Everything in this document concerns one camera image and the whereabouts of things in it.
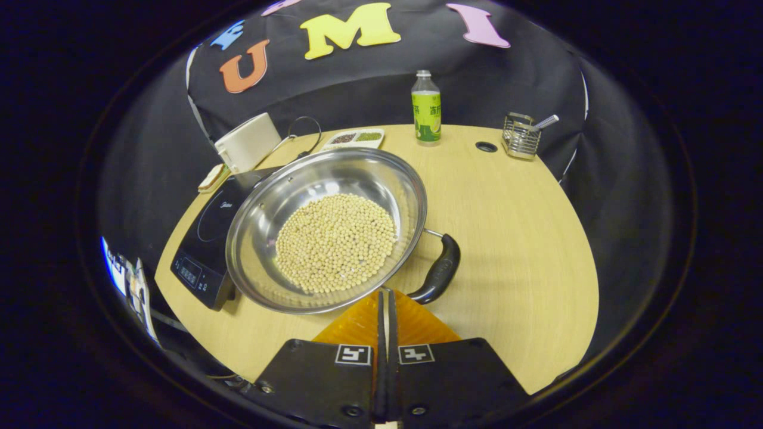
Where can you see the white divided dish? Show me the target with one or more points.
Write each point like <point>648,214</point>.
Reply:
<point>351,138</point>

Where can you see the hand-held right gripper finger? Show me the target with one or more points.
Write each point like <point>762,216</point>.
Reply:
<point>380,351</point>
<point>393,357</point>

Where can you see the green label drink bottle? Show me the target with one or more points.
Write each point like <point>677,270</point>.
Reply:
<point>426,116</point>

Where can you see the pile of soybeans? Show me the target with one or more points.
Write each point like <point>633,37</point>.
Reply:
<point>334,244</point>

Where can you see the white toaster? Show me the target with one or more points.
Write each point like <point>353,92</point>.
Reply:
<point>247,143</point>

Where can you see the black induction cooktop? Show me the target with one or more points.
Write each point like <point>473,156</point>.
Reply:
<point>202,250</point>

